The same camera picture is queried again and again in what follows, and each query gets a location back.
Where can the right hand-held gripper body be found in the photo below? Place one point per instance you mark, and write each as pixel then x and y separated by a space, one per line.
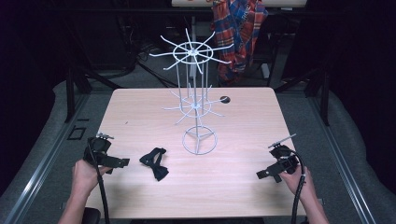
pixel 284 157

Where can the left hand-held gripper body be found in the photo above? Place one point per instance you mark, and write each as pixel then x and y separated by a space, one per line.
pixel 100 148

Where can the black bow tie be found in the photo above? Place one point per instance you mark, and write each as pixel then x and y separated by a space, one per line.
pixel 155 162

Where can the person's right hand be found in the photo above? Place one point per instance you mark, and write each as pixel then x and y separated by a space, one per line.
pixel 296 181

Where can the person's left hand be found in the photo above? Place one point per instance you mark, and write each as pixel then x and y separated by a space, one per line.
pixel 83 178

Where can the black metal stand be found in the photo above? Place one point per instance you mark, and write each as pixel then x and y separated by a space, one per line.
pixel 320 93
pixel 72 90

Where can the plaid cloth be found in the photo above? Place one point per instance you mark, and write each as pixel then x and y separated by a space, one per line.
pixel 239 34

